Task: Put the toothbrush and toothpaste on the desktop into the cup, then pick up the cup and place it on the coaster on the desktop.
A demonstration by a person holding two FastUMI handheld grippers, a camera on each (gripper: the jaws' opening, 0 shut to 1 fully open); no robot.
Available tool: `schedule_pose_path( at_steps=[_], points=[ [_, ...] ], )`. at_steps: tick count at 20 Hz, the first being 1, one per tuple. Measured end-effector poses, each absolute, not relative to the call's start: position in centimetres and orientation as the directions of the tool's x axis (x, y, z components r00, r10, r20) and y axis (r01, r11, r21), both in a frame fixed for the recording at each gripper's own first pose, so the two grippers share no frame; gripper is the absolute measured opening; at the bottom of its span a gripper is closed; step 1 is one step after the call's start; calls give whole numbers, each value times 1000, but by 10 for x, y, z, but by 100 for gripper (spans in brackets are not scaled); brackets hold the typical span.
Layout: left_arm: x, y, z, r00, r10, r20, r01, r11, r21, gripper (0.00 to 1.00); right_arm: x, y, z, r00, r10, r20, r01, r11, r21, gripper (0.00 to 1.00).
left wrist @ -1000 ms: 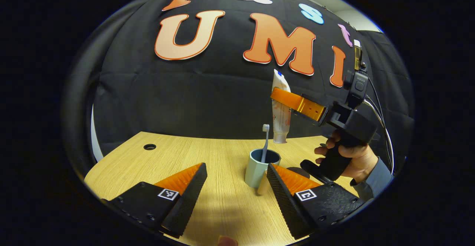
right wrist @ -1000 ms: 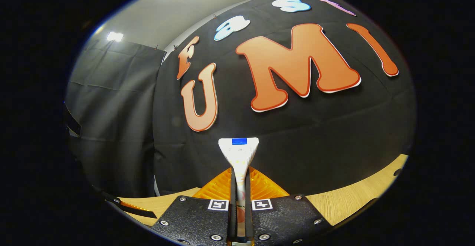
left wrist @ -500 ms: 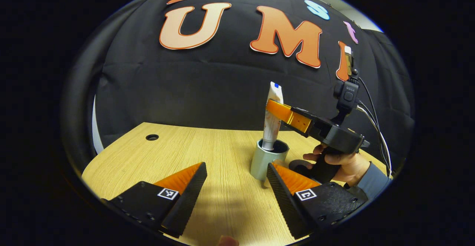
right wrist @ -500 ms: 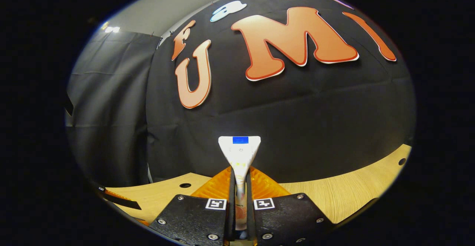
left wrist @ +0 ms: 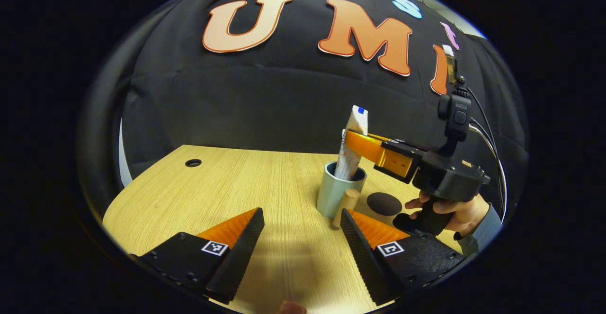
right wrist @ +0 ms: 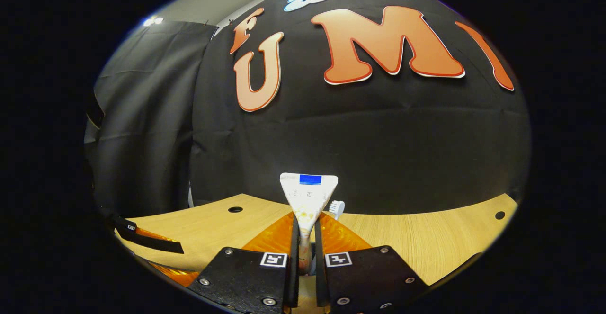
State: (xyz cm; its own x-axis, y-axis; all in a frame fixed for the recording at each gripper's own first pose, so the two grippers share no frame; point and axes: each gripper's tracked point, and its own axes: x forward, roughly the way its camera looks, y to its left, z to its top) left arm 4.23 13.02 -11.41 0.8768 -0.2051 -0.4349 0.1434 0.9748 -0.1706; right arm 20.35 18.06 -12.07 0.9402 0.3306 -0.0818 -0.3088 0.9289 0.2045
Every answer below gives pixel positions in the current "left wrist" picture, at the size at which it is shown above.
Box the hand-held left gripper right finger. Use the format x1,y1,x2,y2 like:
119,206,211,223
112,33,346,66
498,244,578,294
340,208,467,306

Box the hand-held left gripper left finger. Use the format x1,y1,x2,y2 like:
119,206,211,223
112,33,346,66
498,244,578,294
129,207,266,305

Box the white toothpaste tube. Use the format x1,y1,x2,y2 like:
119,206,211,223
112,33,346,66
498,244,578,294
334,106,369,181

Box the dark brown round coaster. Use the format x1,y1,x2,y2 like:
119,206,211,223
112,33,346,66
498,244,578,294
367,192,403,216

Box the blue cup with wooden handle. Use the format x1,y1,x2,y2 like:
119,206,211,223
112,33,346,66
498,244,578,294
316,161,367,229

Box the wooden desktop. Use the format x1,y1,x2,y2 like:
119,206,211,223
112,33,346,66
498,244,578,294
103,144,467,314

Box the black backdrop cloth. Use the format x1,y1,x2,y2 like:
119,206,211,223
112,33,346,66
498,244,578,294
78,0,528,210

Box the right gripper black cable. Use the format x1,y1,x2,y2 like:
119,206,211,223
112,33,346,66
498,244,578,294
466,87,508,222

